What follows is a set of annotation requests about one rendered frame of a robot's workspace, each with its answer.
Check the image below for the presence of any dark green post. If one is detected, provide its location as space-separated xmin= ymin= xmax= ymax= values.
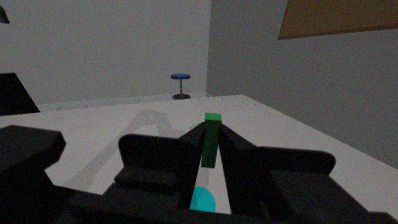
xmin=201 ymin=113 xmax=222 ymax=168

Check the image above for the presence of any cyan circle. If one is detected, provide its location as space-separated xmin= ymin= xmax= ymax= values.
xmin=189 ymin=186 xmax=215 ymax=212

